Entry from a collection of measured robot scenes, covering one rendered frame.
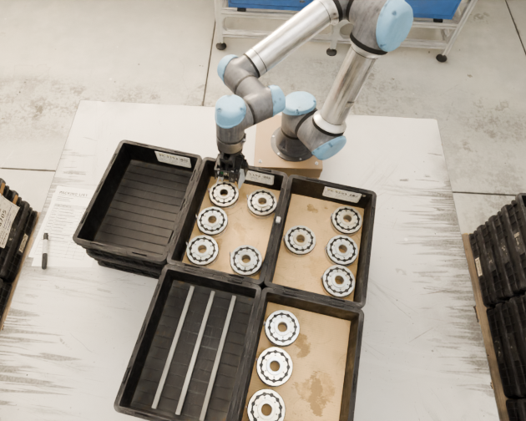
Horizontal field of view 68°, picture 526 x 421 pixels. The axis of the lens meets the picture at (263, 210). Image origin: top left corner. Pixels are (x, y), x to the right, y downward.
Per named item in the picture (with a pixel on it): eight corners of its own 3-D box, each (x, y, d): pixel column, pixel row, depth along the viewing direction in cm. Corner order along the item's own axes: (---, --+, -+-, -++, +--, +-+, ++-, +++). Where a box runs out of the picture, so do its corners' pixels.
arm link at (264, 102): (265, 69, 103) (230, 83, 100) (290, 94, 99) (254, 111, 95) (264, 92, 110) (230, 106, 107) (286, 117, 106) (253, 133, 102)
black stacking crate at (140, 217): (130, 159, 147) (121, 139, 136) (206, 174, 144) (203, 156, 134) (85, 255, 129) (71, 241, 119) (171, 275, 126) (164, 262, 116)
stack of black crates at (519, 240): (466, 234, 210) (517, 192, 170) (521, 236, 211) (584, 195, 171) (482, 307, 192) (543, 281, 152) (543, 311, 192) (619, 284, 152)
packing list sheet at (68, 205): (53, 185, 153) (52, 185, 152) (111, 189, 153) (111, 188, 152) (25, 265, 138) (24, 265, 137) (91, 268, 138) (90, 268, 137)
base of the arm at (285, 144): (275, 127, 157) (275, 110, 149) (311, 127, 158) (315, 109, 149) (275, 158, 150) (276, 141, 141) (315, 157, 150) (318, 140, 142)
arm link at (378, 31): (314, 133, 145) (386, -22, 104) (340, 160, 139) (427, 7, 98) (290, 140, 138) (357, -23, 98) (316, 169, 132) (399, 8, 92)
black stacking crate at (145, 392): (172, 276, 126) (164, 264, 116) (260, 296, 124) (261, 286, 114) (125, 410, 108) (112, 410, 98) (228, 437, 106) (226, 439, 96)
